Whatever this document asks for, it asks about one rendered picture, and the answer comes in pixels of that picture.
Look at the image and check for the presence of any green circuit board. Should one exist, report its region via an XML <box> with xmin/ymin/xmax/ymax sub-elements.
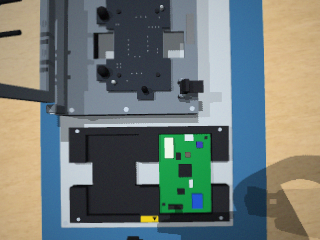
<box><xmin>159</xmin><ymin>133</ymin><xmax>211</xmax><ymax>213</ymax></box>

